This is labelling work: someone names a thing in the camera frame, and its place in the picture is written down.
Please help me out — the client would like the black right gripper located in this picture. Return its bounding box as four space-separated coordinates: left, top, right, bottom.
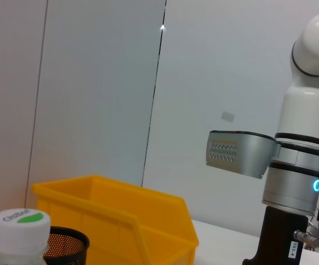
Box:
242 205 310 265

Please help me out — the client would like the green label water bottle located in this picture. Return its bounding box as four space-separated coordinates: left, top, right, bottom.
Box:
0 209 52 265

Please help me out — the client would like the black mesh pen holder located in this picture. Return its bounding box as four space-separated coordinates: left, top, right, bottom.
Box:
42 226 91 265

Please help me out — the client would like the yellow plastic storage bin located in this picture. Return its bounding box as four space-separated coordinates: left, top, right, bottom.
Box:
31 174 200 265

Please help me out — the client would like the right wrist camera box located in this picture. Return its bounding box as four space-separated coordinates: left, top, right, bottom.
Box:
205 130 282 179

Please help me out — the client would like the grey wall label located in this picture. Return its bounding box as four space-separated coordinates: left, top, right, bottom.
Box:
221 110 236 123

